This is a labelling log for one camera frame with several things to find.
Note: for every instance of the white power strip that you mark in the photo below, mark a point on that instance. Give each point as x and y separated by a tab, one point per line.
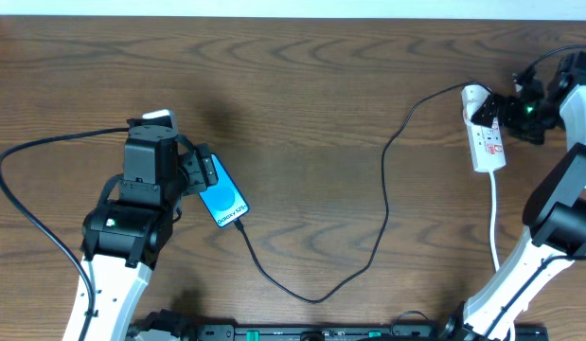
487	152

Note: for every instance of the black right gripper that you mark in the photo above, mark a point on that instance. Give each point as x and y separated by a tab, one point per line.
497	110

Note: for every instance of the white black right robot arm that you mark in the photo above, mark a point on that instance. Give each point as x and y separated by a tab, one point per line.
554	217

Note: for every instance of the blue Galaxy smartphone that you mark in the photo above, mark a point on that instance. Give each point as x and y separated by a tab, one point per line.
224	201

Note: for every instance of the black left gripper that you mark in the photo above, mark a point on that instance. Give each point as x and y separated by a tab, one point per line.
205	170

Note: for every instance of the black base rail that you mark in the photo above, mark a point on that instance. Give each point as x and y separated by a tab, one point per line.
166	325

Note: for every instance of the white USB charger adapter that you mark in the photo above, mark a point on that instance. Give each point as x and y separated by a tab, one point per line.
473	97

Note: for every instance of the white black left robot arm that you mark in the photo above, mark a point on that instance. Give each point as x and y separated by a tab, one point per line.
132	222

